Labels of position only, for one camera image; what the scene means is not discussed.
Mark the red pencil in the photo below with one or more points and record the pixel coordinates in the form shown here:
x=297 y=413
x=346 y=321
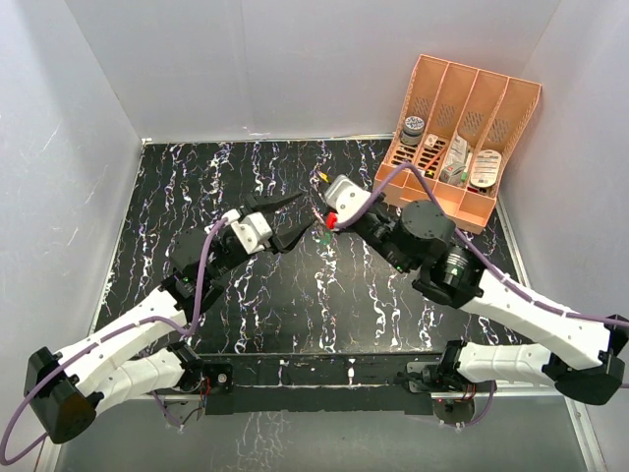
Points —
x=429 y=157

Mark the white oval blister pack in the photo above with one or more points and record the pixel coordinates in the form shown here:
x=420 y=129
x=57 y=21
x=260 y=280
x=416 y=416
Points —
x=484 y=171

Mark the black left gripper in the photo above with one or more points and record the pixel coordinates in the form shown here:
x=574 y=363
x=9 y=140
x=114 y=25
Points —
x=268 y=205

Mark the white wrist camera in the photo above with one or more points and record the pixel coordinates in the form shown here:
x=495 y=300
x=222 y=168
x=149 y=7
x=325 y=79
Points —
x=252 y=230
x=347 y=203

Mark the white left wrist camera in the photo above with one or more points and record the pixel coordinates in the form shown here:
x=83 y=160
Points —
x=252 y=230

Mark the key with yellow tag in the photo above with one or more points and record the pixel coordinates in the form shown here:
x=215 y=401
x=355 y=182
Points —
x=324 y=176

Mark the grey round jar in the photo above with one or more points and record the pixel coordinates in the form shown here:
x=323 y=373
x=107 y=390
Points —
x=412 y=131

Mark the white paper packet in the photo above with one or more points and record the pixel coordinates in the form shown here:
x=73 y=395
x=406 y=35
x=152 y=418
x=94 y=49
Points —
x=458 y=150

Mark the small white card box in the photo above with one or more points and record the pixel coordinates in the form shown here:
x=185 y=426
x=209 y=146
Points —
x=431 y=140

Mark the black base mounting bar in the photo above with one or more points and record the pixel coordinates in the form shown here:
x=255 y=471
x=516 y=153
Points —
x=324 y=383

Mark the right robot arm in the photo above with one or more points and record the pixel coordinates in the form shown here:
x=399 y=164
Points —
x=578 y=358

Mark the aluminium frame rail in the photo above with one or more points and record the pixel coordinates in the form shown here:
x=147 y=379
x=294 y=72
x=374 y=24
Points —
x=69 y=388

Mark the large metal keyring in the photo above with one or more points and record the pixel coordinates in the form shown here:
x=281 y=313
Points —
x=320 y=215

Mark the orange plastic desk organizer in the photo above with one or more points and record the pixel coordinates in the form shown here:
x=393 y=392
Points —
x=459 y=125

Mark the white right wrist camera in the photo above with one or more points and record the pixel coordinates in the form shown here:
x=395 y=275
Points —
x=347 y=203

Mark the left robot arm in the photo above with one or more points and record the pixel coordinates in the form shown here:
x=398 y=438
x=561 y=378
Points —
x=68 y=389

